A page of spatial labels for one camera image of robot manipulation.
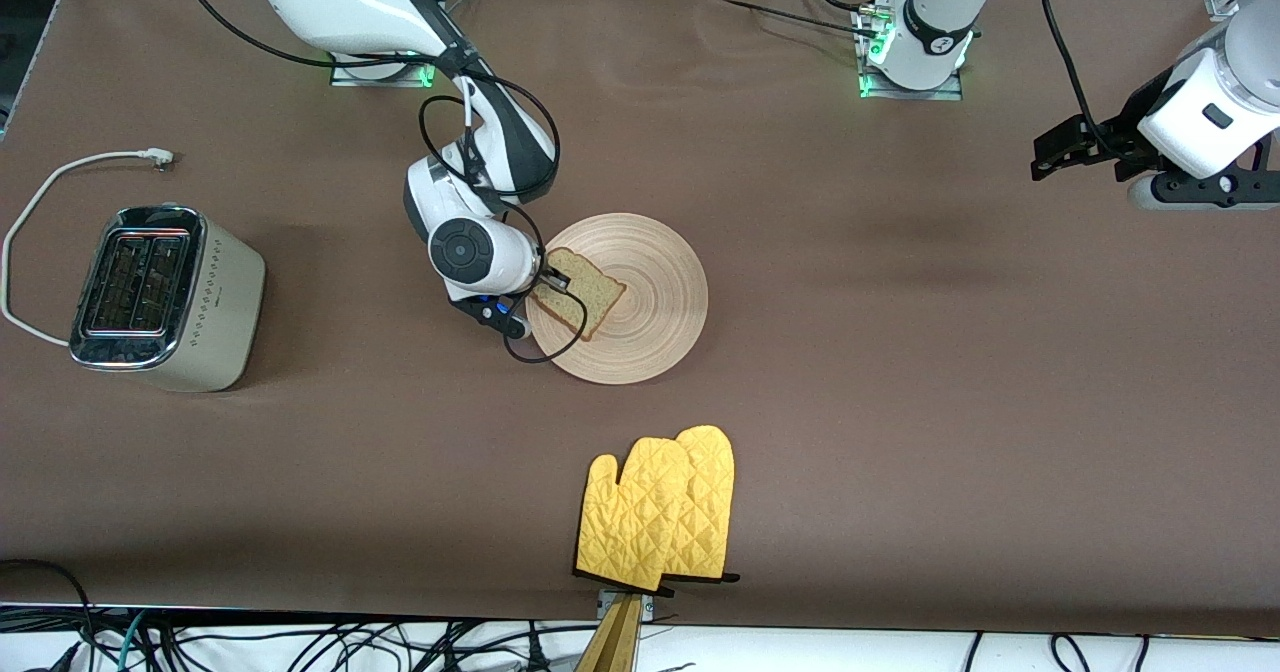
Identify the white chrome two-slot toaster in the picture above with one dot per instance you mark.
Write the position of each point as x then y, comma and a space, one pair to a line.
225, 302

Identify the wooden post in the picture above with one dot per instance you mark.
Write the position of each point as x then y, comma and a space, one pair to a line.
612, 642

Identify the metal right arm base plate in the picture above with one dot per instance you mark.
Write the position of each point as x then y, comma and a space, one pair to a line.
380, 83

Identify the brown table cover sheet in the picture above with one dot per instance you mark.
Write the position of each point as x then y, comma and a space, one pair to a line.
900, 502

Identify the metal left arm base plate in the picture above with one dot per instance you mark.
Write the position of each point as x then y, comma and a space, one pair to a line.
910, 95

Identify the small metal clamp bracket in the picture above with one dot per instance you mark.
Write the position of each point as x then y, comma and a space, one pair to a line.
648, 607

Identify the round wooden plate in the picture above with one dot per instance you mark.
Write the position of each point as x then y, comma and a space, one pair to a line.
655, 302

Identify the yellow quilted oven mitt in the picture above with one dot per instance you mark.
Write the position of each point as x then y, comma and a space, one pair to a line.
630, 512
712, 492

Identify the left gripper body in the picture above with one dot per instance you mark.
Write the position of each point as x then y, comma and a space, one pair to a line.
1116, 132

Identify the brown bread slice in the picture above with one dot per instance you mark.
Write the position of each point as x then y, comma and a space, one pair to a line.
585, 297

